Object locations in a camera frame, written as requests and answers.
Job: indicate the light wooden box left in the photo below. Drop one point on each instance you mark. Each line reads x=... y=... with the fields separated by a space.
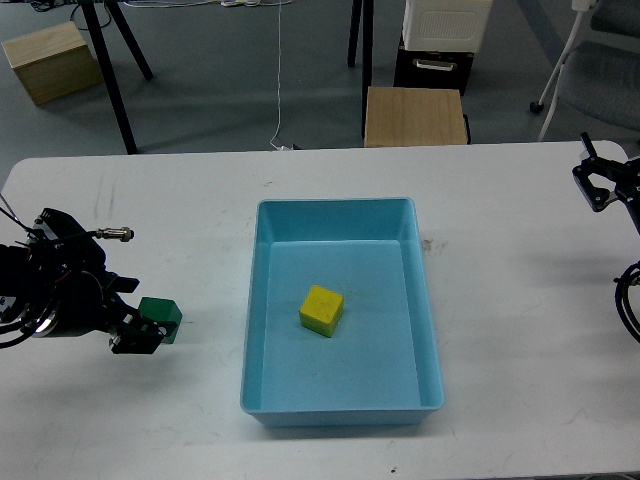
x=53 y=63

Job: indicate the grey office chair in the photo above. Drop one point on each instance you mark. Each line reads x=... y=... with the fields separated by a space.
x=598 y=80

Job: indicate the green cube block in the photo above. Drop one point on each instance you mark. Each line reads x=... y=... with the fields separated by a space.
x=165 y=313

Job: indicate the black stand legs centre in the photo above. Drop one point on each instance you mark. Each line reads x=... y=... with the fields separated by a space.
x=361 y=36

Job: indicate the yellow cube block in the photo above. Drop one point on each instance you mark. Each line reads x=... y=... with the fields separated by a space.
x=321 y=310

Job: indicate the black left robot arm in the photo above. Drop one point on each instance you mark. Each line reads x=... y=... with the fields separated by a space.
x=56 y=284

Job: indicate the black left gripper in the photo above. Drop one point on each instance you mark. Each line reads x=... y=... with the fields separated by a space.
x=89 y=302

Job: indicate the black tripod stand left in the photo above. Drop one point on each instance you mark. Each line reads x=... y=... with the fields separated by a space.
x=93 y=25

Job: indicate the blue plastic tray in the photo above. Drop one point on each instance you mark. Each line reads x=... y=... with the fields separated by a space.
x=381 y=366

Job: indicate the black storage crate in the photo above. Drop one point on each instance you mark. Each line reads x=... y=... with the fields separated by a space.
x=432 y=69

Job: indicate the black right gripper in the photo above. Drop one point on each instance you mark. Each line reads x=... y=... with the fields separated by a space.
x=632 y=190

